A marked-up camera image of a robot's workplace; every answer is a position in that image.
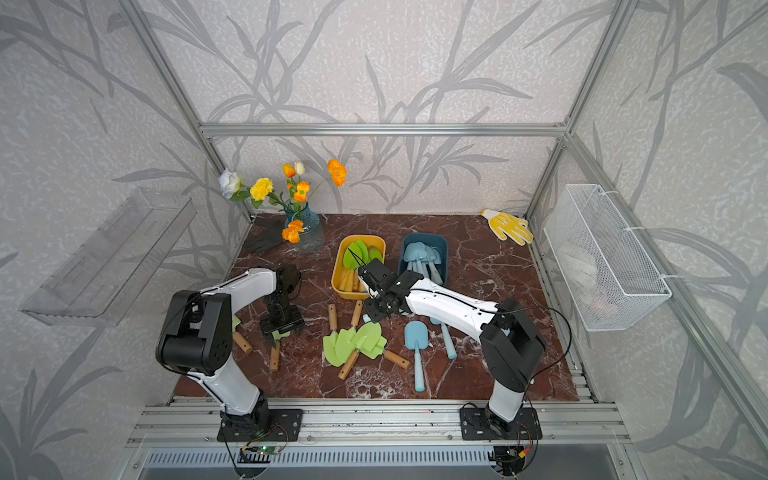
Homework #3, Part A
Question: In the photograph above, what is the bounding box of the dark teal storage box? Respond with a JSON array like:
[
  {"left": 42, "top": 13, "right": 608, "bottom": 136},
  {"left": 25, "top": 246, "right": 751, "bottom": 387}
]
[{"left": 398, "top": 232, "right": 448, "bottom": 285}]

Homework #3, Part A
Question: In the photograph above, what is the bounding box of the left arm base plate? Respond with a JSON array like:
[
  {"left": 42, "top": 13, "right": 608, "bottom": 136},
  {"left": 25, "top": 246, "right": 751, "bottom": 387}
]
[{"left": 217, "top": 409, "right": 304, "bottom": 443}]

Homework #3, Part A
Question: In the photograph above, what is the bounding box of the white wire mesh basket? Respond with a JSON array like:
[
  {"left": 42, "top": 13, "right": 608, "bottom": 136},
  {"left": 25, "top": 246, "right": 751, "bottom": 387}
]
[{"left": 544, "top": 184, "right": 672, "bottom": 332}]

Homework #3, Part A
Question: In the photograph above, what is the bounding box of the light blue shovel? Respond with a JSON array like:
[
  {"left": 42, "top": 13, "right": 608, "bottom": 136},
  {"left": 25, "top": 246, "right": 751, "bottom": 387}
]
[
  {"left": 421, "top": 244, "right": 439, "bottom": 283},
  {"left": 429, "top": 246, "right": 446, "bottom": 285},
  {"left": 404, "top": 321, "right": 429, "bottom": 392},
  {"left": 430, "top": 317, "right": 457, "bottom": 360},
  {"left": 404, "top": 242, "right": 428, "bottom": 278}
]

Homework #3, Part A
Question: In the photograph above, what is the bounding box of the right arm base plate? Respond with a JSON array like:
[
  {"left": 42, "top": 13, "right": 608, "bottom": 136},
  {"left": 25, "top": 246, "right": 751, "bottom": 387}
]
[{"left": 459, "top": 402, "right": 543, "bottom": 442}]

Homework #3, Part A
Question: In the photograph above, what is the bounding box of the green square shovel wooden handle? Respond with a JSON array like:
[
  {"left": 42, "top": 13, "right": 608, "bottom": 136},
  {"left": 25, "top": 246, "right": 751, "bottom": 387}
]
[{"left": 361, "top": 335, "right": 411, "bottom": 370}]

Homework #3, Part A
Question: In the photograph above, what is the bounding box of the green hand rake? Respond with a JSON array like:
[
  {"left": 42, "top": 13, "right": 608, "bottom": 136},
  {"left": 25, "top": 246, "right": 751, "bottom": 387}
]
[
  {"left": 269, "top": 331, "right": 291, "bottom": 373},
  {"left": 232, "top": 316, "right": 253, "bottom": 354}
]

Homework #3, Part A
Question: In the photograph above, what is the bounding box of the clear acrylic wall shelf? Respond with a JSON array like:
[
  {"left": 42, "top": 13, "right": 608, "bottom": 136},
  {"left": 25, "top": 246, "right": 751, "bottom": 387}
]
[{"left": 20, "top": 188, "right": 197, "bottom": 327}]

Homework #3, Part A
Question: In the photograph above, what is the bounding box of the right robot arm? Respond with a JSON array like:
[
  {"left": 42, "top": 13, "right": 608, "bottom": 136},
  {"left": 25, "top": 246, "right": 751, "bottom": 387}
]
[{"left": 359, "top": 260, "right": 546, "bottom": 425}]

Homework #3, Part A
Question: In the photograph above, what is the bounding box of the yellow storage box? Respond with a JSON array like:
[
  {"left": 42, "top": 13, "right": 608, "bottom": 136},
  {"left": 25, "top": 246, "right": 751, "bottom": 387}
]
[{"left": 331, "top": 235, "right": 387, "bottom": 301}]

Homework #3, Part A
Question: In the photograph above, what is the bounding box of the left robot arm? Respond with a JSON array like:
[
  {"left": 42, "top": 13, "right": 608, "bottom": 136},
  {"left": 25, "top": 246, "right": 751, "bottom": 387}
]
[{"left": 155, "top": 265, "right": 304, "bottom": 420}]

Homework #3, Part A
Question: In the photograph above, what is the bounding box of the glass vase with flowers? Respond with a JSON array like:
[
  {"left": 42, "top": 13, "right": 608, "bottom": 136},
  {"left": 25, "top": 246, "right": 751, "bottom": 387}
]
[{"left": 218, "top": 161, "right": 325, "bottom": 254}]

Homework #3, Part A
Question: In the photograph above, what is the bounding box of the yellow white work glove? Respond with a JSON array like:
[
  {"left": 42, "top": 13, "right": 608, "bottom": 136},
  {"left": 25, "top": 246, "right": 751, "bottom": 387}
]
[{"left": 481, "top": 209, "right": 534, "bottom": 246}]

